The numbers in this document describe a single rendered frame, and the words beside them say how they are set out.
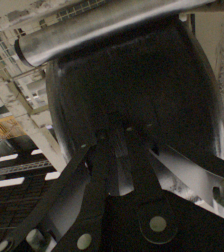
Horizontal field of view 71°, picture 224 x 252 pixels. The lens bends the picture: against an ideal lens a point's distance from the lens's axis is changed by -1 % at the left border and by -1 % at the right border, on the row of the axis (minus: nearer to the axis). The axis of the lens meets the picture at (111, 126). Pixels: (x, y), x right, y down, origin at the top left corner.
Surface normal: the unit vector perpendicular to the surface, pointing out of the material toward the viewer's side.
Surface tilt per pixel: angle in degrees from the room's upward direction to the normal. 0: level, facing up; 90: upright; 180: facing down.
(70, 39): 79
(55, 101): 123
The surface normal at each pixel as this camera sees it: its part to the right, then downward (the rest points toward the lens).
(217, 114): 0.61, -0.07
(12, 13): 0.09, 0.56
